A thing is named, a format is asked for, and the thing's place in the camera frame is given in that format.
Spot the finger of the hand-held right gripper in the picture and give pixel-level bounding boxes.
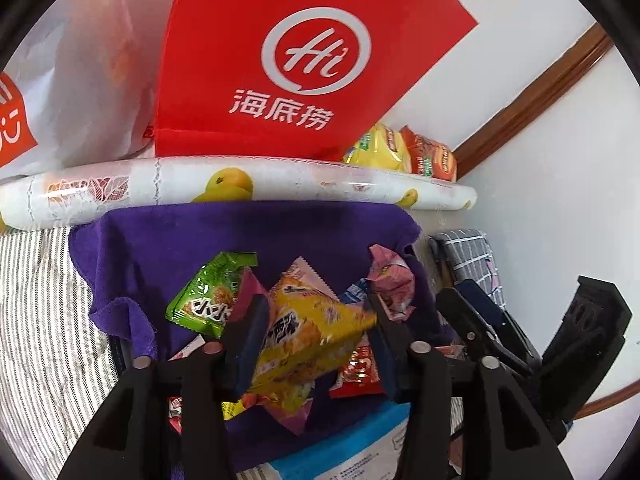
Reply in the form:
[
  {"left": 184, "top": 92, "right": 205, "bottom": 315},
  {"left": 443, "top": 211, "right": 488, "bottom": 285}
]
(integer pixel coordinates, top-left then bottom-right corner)
[
  {"left": 435, "top": 287, "right": 533, "bottom": 378},
  {"left": 457, "top": 279, "right": 543, "bottom": 368}
]

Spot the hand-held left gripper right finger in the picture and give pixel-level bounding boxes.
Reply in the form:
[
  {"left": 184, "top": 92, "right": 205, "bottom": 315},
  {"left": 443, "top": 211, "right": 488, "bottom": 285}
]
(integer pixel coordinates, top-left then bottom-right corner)
[{"left": 367, "top": 292, "right": 568, "bottom": 480}]

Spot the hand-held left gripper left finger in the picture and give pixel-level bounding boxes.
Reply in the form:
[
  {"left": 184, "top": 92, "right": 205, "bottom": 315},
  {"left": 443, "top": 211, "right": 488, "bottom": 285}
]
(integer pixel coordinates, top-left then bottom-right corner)
[{"left": 57, "top": 294, "right": 271, "bottom": 480}]

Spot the red snack packet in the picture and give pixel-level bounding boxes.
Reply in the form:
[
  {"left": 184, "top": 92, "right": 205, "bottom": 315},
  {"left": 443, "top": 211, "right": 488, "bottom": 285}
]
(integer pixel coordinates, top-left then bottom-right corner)
[{"left": 330, "top": 345, "right": 386, "bottom": 401}]

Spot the yellow triangular snack packet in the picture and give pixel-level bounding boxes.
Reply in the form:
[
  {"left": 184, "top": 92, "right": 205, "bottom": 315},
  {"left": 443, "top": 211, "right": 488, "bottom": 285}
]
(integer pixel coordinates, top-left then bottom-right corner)
[{"left": 247, "top": 272, "right": 378, "bottom": 413}]

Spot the green snack packet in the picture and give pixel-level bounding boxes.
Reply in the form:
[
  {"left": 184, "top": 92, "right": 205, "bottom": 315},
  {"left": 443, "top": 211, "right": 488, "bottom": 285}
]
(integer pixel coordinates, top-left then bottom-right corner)
[{"left": 165, "top": 252, "right": 259, "bottom": 338}]

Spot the blue snack packet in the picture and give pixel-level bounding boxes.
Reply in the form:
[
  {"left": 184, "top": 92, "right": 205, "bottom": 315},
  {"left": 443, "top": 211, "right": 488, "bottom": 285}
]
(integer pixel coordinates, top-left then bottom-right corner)
[{"left": 342, "top": 280, "right": 373, "bottom": 306}]

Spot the pink silver-banded snack packet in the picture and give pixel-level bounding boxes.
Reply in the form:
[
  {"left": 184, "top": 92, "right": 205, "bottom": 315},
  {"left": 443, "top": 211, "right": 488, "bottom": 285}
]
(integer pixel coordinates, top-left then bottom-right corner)
[{"left": 367, "top": 244, "right": 418, "bottom": 321}]

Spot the large magenta snack packet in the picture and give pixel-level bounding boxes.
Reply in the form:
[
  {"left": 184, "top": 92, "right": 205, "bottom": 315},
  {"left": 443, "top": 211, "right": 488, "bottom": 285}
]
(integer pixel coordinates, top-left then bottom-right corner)
[{"left": 235, "top": 267, "right": 321, "bottom": 436}]

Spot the grey checked folded cloth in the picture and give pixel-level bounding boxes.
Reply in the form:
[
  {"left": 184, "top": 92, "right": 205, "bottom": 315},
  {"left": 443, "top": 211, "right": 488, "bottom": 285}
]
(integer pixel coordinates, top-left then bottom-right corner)
[{"left": 429, "top": 229, "right": 503, "bottom": 311}]

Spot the blue cardboard box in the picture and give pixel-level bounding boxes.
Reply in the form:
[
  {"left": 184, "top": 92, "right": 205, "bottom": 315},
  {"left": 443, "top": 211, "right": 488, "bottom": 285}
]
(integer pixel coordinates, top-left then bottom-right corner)
[{"left": 272, "top": 402, "right": 413, "bottom": 480}]

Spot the purple cloth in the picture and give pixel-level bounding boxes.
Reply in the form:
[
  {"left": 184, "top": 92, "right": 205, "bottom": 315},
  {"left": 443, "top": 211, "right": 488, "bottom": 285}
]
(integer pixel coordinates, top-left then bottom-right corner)
[{"left": 69, "top": 201, "right": 456, "bottom": 480}]

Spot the orange chip bag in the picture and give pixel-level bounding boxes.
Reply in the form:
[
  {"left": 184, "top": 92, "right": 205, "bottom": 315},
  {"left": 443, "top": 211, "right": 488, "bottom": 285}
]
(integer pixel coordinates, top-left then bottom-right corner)
[{"left": 400, "top": 126, "right": 458, "bottom": 183}]

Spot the yellow chip bag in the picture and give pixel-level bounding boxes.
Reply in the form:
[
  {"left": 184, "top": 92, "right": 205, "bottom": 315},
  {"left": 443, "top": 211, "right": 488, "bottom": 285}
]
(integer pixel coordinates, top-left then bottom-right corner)
[{"left": 342, "top": 124, "right": 412, "bottom": 173}]

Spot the fruit-print paper roll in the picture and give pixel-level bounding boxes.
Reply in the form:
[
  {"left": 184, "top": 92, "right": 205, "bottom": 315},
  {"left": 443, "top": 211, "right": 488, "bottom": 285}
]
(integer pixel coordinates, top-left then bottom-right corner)
[{"left": 0, "top": 156, "right": 477, "bottom": 231}]

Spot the red paper bag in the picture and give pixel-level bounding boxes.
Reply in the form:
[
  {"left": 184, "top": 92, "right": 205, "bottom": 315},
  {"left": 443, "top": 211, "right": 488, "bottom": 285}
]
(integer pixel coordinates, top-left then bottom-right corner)
[{"left": 152, "top": 0, "right": 480, "bottom": 162}]

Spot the white plastic shopping bag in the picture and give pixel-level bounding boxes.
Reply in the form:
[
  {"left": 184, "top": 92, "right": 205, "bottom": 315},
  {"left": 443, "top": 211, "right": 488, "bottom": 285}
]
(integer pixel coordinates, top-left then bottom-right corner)
[{"left": 0, "top": 0, "right": 173, "bottom": 178}]

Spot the brown wooden rail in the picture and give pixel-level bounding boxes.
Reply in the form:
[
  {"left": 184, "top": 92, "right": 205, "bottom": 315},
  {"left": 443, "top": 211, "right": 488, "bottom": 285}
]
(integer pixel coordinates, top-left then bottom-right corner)
[{"left": 575, "top": 387, "right": 628, "bottom": 423}]

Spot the brown wooden door frame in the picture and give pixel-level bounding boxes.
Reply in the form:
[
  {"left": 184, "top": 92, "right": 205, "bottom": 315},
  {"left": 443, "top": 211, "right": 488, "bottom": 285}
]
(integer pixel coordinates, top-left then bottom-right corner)
[{"left": 452, "top": 22, "right": 615, "bottom": 178}]

